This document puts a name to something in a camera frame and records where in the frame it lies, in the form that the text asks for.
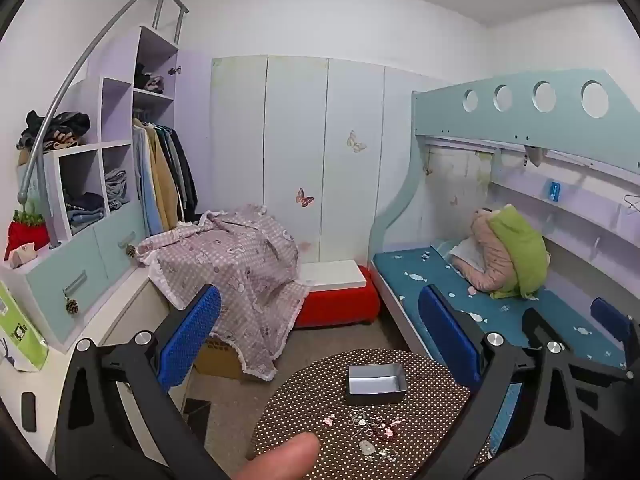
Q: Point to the group of small jewelry pieces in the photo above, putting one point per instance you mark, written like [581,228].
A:
[367,446]

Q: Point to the green paper bag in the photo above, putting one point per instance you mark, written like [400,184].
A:
[20,330]

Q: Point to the pink checked printed blanket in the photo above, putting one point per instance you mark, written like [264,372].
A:
[235,260]

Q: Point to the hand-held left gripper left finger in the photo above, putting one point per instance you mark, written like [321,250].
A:
[190,340]

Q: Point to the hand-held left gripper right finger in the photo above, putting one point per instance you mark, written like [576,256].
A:
[450,335]

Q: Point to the pink butterfly sticker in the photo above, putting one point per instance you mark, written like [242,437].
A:
[304,198]

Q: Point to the person's left hand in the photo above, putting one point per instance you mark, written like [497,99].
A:
[285,460]

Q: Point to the hanging beige cloth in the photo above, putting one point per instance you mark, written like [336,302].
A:
[535,156]

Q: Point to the small blue box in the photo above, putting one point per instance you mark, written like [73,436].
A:
[554,191]

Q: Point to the teal bunk bed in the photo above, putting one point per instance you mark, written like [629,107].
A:
[530,120]

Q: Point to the teal patterned mattress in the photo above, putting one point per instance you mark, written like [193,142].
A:
[500,310]

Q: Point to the pile of dark clothes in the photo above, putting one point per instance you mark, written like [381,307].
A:
[60,127]

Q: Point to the red storage stool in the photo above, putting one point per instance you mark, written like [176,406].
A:
[340,305]

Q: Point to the black phone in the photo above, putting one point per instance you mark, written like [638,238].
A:
[28,412]

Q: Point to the folded grey clothes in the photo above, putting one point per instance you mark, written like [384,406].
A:
[116,187]

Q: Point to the cardboard box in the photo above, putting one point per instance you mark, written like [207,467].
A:
[220,360]

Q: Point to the beige butterfly sticker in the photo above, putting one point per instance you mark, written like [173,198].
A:
[356,142]

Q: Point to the dark clothes bundle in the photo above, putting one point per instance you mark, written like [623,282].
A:
[147,80]

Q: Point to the white wardrobe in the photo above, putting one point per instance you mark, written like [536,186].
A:
[295,135]

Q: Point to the lilac stair shelf unit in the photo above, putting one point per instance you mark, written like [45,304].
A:
[120,110]

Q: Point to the grey metal tin box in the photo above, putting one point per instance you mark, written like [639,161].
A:
[375,397]

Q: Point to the folded dark blue jeans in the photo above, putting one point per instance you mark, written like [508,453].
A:
[85,207]

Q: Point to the white board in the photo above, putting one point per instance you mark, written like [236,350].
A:
[335,275]

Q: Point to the pink padded jacket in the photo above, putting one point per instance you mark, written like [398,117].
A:
[492,255]

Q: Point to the brown polka dot round table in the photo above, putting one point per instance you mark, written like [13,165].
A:
[300,395]

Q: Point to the white desk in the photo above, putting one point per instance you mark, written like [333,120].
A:
[125,310]

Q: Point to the red strawberry plush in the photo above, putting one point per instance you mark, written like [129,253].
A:
[27,235]

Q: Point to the row of hanging clothes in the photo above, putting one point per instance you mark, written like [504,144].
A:
[160,175]

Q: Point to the white pillow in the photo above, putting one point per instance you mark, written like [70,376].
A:
[467,252]

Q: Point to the pine cone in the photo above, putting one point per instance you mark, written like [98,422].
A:
[131,250]
[72,306]

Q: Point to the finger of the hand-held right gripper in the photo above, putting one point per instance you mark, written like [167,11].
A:
[537,327]
[610,320]

